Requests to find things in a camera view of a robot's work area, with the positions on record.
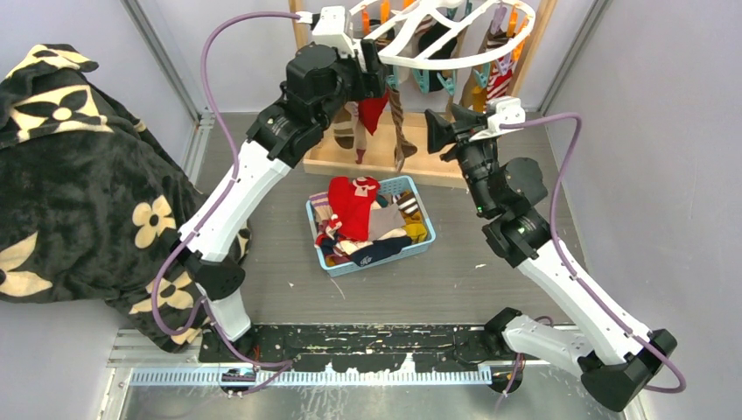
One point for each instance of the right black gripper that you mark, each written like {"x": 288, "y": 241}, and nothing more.
{"x": 442, "y": 133}

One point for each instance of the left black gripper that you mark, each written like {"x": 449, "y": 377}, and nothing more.
{"x": 372, "y": 83}

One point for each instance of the brown beige striped sock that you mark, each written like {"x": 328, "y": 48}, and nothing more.
{"x": 403, "y": 147}

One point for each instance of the beige maroon-toe sock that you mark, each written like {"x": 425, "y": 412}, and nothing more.
{"x": 360, "y": 142}

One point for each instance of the white oval clip hanger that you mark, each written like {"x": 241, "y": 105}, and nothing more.
{"x": 406, "y": 21}

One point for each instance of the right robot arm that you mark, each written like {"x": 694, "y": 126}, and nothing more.
{"x": 613, "y": 354}

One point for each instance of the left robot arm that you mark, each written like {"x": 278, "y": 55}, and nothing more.
{"x": 319, "y": 82}

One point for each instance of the wooden hanger stand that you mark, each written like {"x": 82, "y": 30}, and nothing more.
{"x": 453, "y": 54}

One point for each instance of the mustard yellow hanging sock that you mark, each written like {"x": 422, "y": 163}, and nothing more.
{"x": 479, "y": 98}

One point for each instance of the brown striped hanging sock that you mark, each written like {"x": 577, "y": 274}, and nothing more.
{"x": 345, "y": 124}

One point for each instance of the red white striped sock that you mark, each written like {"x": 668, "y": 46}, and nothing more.
{"x": 500, "y": 77}

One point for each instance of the grey sock in basket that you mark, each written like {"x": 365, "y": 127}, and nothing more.
{"x": 383, "y": 220}

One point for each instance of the red white patterned sock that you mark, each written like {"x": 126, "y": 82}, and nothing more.
{"x": 350, "y": 200}

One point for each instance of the purple striped beige sock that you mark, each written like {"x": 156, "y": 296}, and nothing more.
{"x": 320, "y": 206}

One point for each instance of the light blue plastic basket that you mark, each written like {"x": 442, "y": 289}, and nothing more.
{"x": 392, "y": 185}

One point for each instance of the black floral blanket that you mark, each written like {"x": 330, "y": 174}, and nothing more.
{"x": 87, "y": 193}

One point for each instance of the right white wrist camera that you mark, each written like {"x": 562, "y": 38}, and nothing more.
{"x": 503, "y": 115}

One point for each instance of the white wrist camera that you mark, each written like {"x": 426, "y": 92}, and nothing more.
{"x": 333, "y": 29}
{"x": 503, "y": 115}

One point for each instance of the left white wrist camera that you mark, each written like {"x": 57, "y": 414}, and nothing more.
{"x": 333, "y": 29}

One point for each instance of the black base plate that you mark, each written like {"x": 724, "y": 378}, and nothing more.
{"x": 375, "y": 348}

